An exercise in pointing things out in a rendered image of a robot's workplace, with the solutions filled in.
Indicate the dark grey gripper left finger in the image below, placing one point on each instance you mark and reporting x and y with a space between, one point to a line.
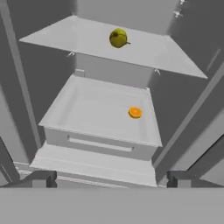
40 178

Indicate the grey fridge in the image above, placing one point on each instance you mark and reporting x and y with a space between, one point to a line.
180 96

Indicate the white fridge drawer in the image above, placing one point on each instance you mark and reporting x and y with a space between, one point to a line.
102 116

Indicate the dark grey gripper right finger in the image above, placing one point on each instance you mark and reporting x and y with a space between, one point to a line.
182 178

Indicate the white fridge shelf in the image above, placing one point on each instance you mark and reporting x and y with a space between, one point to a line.
116 43

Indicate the orange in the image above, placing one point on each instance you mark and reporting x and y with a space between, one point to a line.
135 112

